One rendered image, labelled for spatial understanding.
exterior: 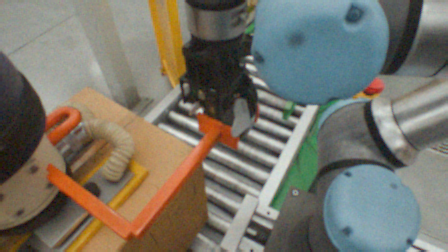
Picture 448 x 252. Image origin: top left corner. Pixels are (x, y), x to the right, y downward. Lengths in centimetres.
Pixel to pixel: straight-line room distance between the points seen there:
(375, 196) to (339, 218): 6
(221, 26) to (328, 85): 19
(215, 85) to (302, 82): 23
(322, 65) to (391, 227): 28
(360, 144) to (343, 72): 30
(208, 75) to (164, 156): 30
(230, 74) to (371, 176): 24
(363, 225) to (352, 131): 15
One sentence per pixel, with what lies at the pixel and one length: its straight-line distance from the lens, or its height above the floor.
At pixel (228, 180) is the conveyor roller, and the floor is 55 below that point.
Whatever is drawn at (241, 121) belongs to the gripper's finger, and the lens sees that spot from 46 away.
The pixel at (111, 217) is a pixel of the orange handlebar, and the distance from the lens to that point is 44.
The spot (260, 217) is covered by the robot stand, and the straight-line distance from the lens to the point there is 67.
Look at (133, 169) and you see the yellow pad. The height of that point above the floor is 109.
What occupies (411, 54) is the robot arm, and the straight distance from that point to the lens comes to 19.
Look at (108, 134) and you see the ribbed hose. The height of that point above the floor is 116.
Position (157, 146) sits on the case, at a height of 107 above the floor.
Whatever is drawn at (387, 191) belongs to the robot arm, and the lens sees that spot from 42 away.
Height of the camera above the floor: 159
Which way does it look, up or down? 50 degrees down
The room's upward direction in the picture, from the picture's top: straight up
